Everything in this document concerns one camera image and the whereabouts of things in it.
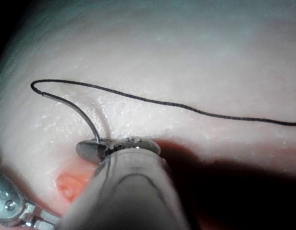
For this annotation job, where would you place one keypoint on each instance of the right arm needle driver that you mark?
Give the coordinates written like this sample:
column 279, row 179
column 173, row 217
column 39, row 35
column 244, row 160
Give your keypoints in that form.
column 133, row 143

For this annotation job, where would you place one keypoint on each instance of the right arm needle driver jaw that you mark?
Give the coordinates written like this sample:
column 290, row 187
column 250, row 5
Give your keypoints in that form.
column 87, row 151

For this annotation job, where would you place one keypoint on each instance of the left arm needle driver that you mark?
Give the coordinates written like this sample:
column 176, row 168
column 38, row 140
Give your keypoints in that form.
column 7, row 203

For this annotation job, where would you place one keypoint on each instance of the left arm needle driver jaw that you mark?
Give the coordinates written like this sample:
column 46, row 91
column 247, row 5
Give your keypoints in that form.
column 33, row 224
column 42, row 215

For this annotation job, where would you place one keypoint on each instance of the curved steel needle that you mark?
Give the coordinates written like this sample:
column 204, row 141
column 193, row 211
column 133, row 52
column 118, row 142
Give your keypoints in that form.
column 85, row 118

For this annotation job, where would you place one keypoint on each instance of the black thread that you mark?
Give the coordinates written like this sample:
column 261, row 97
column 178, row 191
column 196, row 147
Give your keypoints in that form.
column 162, row 102

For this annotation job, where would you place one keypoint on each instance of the dark right arm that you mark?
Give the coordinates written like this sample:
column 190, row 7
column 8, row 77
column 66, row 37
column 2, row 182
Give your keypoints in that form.
column 128, row 196

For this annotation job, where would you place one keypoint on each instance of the tissue pad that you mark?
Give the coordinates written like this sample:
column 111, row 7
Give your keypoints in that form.
column 162, row 60

